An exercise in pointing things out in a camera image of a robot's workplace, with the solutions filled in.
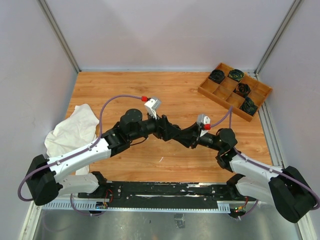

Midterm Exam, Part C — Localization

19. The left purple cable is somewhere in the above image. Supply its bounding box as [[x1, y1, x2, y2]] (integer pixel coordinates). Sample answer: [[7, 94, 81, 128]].
[[17, 94, 148, 217]]

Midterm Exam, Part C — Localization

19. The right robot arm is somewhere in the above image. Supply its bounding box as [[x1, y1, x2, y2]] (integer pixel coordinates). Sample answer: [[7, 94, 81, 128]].
[[174, 123, 320, 223]]

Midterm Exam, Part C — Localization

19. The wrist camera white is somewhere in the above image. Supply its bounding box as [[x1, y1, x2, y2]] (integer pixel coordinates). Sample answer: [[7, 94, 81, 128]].
[[196, 113, 211, 125], [144, 97, 162, 120]]

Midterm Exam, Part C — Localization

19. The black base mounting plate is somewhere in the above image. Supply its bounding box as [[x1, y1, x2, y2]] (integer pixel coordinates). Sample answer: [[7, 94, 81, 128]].
[[76, 181, 246, 207]]

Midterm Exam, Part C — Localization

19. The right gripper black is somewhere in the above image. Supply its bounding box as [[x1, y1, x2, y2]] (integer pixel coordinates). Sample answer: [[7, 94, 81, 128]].
[[173, 122, 224, 152]]

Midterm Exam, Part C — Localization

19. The white cloth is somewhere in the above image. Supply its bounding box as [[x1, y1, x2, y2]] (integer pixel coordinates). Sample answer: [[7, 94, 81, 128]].
[[44, 103, 100, 176]]

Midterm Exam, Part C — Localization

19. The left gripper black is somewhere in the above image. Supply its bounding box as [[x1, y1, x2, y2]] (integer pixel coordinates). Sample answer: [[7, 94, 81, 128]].
[[129, 108, 182, 141]]

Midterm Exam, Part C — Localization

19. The blue green swirl cup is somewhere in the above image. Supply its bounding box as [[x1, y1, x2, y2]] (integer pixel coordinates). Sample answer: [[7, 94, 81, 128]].
[[239, 97, 258, 116]]

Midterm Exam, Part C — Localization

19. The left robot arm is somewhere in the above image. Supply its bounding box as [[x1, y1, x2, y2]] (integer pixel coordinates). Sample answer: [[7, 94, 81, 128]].
[[26, 108, 181, 206]]

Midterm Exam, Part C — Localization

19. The slotted cable duct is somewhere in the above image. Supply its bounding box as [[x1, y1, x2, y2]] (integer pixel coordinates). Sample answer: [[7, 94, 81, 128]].
[[42, 199, 231, 214]]

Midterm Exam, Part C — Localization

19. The dark red swirl cup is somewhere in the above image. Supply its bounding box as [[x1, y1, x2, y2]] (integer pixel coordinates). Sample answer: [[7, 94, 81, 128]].
[[233, 83, 251, 98]]

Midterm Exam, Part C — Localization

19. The wooden compartment tray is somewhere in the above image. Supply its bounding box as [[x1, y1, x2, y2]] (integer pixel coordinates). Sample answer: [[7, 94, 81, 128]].
[[197, 62, 273, 122]]

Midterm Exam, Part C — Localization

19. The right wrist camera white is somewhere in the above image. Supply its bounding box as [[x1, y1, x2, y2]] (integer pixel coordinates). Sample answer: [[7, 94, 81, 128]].
[[196, 113, 211, 125]]

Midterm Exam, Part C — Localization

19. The dark swirl cup far left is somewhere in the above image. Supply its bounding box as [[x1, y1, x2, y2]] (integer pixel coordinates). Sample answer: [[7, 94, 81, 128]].
[[208, 69, 225, 84]]

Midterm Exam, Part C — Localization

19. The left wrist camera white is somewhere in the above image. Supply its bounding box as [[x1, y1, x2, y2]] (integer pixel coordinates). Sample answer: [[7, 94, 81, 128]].
[[144, 97, 162, 120]]

